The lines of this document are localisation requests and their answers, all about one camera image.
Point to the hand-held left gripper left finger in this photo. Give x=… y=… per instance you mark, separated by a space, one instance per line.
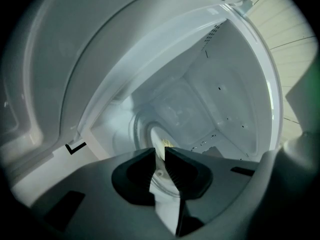
x=100 y=196

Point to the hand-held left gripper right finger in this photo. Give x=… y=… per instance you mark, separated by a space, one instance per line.
x=220 y=184

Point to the white microwave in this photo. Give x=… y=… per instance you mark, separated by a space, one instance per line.
x=212 y=96

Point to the white flat plate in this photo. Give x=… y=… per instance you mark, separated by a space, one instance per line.
x=142 y=129

